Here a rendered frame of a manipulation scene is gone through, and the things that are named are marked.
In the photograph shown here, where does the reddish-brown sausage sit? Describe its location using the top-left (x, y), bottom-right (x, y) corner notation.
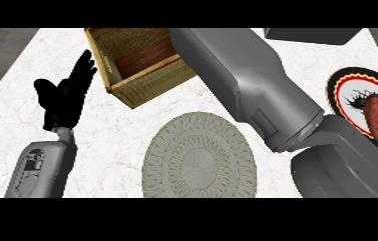
top-left (363, 93), bottom-right (378, 139)

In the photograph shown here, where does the dark grey appliance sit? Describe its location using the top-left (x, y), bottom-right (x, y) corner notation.
top-left (263, 27), bottom-right (366, 46)

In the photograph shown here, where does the grey flat slab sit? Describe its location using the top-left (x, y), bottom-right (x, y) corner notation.
top-left (0, 27), bottom-right (41, 81)

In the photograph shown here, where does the square wicker basket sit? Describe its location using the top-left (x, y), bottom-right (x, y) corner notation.
top-left (84, 27), bottom-right (199, 110)

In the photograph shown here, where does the round patterned plate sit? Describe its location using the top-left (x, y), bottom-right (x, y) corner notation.
top-left (326, 66), bottom-right (378, 140)

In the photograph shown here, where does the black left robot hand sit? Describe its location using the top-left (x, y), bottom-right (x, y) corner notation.
top-left (33, 49), bottom-right (99, 133)

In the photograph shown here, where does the round pale woven placemat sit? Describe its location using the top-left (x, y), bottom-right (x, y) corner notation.
top-left (140, 111), bottom-right (258, 199)

